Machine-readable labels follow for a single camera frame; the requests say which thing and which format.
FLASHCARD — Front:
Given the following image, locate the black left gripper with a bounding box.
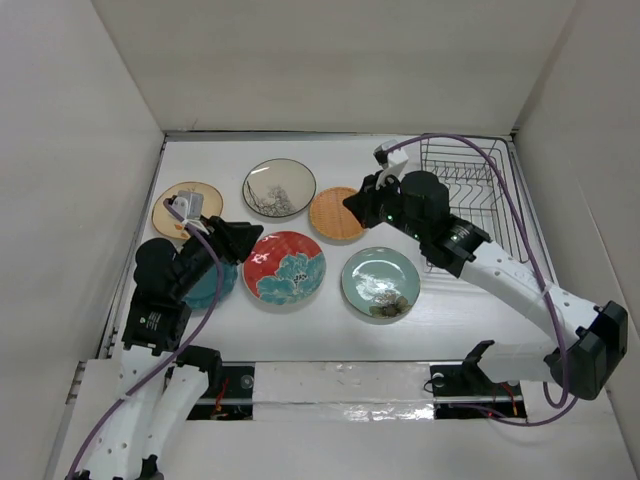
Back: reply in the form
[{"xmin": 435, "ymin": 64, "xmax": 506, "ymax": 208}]
[{"xmin": 172, "ymin": 211, "xmax": 262, "ymax": 297}]

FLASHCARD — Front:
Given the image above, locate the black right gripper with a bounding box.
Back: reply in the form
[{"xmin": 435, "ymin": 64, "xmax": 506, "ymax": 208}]
[{"xmin": 341, "ymin": 170, "xmax": 426, "ymax": 243}]

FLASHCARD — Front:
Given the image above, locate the orange woven plate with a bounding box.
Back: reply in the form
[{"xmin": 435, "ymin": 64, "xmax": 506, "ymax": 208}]
[{"xmin": 309, "ymin": 187, "xmax": 364, "ymax": 241}]

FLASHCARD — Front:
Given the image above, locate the red plate with teal flower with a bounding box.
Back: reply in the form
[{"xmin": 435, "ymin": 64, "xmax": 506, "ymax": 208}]
[{"xmin": 243, "ymin": 231, "xmax": 327, "ymax": 306}]

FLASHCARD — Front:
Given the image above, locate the grey plate with tree branches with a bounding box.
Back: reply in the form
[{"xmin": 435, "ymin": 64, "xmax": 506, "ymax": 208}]
[{"xmin": 242, "ymin": 158, "xmax": 317, "ymax": 219}]

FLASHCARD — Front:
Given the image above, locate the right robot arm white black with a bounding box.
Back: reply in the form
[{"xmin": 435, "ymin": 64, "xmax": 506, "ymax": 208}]
[{"xmin": 343, "ymin": 171, "xmax": 628, "ymax": 400}]

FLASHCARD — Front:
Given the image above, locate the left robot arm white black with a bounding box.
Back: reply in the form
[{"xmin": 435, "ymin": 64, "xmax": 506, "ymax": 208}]
[{"xmin": 66, "ymin": 216, "xmax": 263, "ymax": 479}]

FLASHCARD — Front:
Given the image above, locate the dark teal scalloped plate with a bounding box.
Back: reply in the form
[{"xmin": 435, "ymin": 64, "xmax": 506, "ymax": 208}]
[{"xmin": 184, "ymin": 262, "xmax": 238, "ymax": 311}]

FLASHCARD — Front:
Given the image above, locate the light green plate with flower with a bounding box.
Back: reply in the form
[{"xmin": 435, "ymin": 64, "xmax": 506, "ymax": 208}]
[{"xmin": 341, "ymin": 247, "xmax": 421, "ymax": 320}]

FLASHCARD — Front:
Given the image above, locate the beige plate with bird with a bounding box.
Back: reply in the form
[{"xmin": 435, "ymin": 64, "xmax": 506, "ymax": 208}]
[{"xmin": 151, "ymin": 182, "xmax": 224, "ymax": 240}]

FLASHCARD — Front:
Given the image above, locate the white foam front bar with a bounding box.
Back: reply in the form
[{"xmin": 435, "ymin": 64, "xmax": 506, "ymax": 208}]
[{"xmin": 252, "ymin": 362, "xmax": 435, "ymax": 422}]

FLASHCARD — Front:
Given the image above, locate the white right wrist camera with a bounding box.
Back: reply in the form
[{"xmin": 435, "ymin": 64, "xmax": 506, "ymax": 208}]
[{"xmin": 374, "ymin": 140, "xmax": 409, "ymax": 176}]

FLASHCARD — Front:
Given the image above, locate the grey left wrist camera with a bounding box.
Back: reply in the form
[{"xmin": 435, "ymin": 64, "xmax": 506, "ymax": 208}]
[{"xmin": 170, "ymin": 190, "xmax": 204, "ymax": 220}]

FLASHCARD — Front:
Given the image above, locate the black wire dish rack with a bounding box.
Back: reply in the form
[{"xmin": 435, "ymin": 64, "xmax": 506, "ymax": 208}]
[{"xmin": 420, "ymin": 137, "xmax": 529, "ymax": 265}]

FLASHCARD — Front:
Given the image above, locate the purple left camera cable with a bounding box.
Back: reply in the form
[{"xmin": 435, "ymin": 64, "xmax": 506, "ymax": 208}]
[{"xmin": 65, "ymin": 199, "xmax": 224, "ymax": 479}]

